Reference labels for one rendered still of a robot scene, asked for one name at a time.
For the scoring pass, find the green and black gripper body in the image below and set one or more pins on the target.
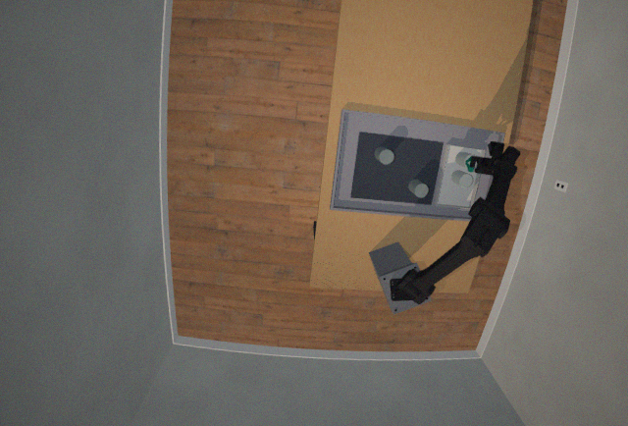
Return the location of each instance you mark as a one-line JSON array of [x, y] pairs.
[[480, 169]]

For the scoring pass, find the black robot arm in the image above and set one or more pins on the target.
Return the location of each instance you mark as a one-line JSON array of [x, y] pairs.
[[480, 235]]

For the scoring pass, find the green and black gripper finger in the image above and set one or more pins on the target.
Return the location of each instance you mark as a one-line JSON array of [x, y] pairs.
[[470, 169]]

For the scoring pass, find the clear glass jar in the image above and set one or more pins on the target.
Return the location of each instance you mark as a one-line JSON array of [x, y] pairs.
[[461, 178], [419, 189], [384, 155], [461, 158]]

